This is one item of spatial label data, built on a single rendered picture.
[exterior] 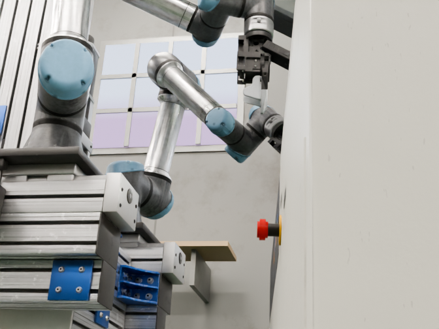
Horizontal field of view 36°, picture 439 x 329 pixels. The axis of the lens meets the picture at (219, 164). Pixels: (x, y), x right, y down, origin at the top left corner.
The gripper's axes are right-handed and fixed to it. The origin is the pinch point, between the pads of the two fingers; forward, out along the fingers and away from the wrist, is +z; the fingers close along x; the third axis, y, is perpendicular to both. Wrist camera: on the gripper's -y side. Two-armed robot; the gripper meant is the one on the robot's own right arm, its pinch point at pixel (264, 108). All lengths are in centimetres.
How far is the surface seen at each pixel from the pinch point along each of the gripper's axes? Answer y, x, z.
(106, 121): 117, -303, -151
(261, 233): 0, 35, 42
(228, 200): 21, -292, -86
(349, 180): -6, 93, 57
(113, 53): 119, -303, -212
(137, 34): 101, -303, -230
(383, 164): -9, 93, 55
